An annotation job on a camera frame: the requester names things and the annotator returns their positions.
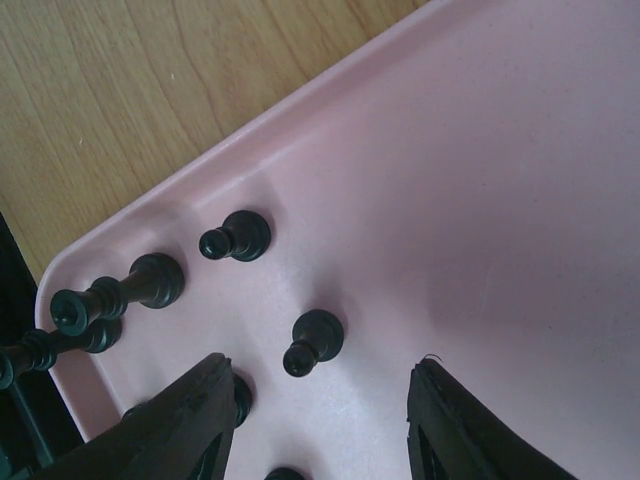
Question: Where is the pink plastic tray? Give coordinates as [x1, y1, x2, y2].
[37, 1, 639, 479]

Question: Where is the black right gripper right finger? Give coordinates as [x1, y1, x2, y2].
[407, 358, 573, 479]

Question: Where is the black aluminium frame rail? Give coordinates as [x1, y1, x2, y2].
[1, 221, 83, 479]

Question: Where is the black pawn in tray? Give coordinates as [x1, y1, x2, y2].
[199, 210, 272, 262]
[283, 309, 345, 378]

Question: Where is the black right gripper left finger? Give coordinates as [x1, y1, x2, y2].
[33, 353, 236, 479]

